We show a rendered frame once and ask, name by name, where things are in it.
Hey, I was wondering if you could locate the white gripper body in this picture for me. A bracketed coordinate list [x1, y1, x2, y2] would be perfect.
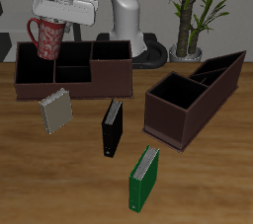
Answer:
[32, 0, 99, 28]

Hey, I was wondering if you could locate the red patterned mug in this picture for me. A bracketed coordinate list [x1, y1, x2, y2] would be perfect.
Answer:
[27, 17, 67, 61]

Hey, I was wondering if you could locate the dark brown desk caddy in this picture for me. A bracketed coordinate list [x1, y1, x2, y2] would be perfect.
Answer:
[13, 39, 134, 102]
[141, 49, 248, 154]

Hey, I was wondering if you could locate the grey book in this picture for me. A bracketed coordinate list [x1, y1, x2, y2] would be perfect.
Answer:
[39, 87, 74, 135]

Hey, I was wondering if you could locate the pot plant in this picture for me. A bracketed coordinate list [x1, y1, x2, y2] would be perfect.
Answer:
[168, 0, 233, 63]

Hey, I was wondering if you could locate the black book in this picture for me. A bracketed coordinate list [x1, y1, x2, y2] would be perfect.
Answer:
[101, 98, 124, 159]

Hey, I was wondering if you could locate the green book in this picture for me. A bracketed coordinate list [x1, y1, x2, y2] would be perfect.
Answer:
[127, 144, 160, 214]

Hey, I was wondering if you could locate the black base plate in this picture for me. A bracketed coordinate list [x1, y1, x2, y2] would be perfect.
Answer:
[95, 32, 169, 70]

